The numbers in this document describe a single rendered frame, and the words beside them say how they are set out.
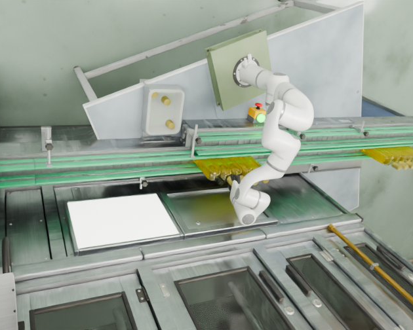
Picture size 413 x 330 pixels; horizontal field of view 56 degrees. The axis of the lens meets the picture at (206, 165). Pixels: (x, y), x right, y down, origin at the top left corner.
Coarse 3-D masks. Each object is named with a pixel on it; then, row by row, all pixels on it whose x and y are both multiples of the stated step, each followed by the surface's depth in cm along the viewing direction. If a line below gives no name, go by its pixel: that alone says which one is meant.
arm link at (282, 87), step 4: (280, 84) 163; (284, 84) 161; (288, 84) 160; (276, 88) 164; (280, 88) 160; (284, 88) 158; (288, 88) 155; (276, 92) 163; (280, 92) 159; (284, 92) 156; (276, 96) 163; (280, 96) 158; (268, 104) 175
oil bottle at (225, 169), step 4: (212, 160) 193; (216, 160) 193; (220, 160) 193; (216, 164) 189; (220, 164) 189; (224, 164) 190; (220, 168) 186; (224, 168) 186; (228, 168) 187; (224, 172) 185; (228, 172) 185; (220, 176) 186; (224, 176) 185
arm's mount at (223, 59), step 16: (256, 32) 191; (208, 48) 187; (224, 48) 184; (240, 48) 188; (256, 48) 192; (208, 64) 191; (224, 64) 188; (224, 80) 191; (224, 96) 195; (240, 96) 200; (256, 96) 204
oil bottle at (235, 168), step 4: (224, 160) 195; (228, 160) 195; (232, 160) 196; (228, 164) 191; (232, 164) 192; (236, 164) 192; (232, 168) 188; (236, 168) 188; (240, 168) 189; (232, 172) 188; (236, 172) 187; (240, 172) 188
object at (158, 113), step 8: (160, 96) 187; (168, 96) 189; (176, 96) 189; (152, 104) 188; (160, 104) 189; (176, 104) 190; (152, 112) 190; (160, 112) 191; (168, 112) 193; (176, 112) 191; (152, 120) 192; (160, 120) 194; (176, 120) 192; (152, 128) 190; (160, 128) 192; (168, 128) 194; (176, 128) 193
